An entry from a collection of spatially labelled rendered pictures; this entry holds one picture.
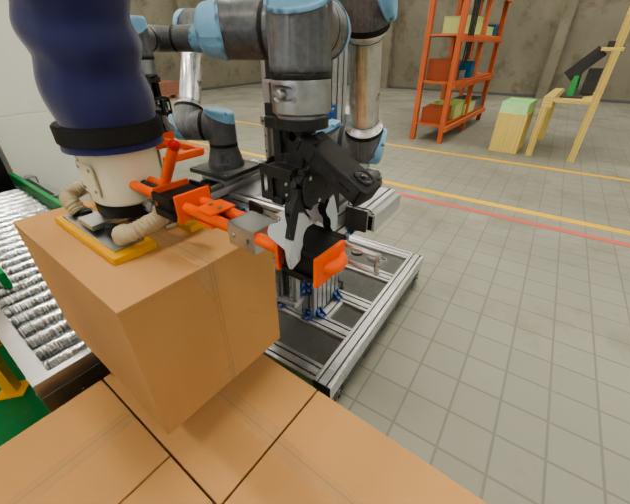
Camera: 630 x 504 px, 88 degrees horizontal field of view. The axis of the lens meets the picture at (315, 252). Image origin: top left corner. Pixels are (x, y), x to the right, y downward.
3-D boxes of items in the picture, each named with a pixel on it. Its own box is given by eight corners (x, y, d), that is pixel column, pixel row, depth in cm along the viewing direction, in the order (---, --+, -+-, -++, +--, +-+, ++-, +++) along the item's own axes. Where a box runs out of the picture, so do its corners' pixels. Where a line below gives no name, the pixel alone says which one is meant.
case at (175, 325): (69, 327, 111) (11, 221, 90) (175, 272, 138) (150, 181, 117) (168, 435, 80) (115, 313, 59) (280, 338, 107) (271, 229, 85)
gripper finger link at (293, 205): (297, 237, 49) (310, 179, 47) (306, 240, 48) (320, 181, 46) (276, 237, 45) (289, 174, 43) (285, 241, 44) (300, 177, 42)
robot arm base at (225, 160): (227, 158, 152) (224, 135, 146) (251, 163, 144) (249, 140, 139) (201, 166, 141) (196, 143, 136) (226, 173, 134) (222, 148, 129)
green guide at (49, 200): (13, 183, 258) (7, 172, 254) (29, 180, 266) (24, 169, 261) (111, 247, 177) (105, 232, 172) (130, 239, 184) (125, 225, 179)
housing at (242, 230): (227, 244, 60) (224, 222, 57) (255, 230, 64) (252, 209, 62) (254, 256, 56) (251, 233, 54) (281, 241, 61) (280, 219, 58)
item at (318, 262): (275, 269, 52) (273, 242, 50) (304, 250, 57) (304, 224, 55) (317, 289, 48) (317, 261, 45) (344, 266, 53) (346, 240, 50)
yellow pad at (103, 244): (56, 223, 89) (48, 206, 86) (95, 211, 95) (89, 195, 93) (116, 267, 71) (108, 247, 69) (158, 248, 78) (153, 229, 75)
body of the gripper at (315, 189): (294, 187, 54) (291, 109, 48) (337, 199, 50) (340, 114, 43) (261, 202, 49) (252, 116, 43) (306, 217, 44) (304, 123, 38)
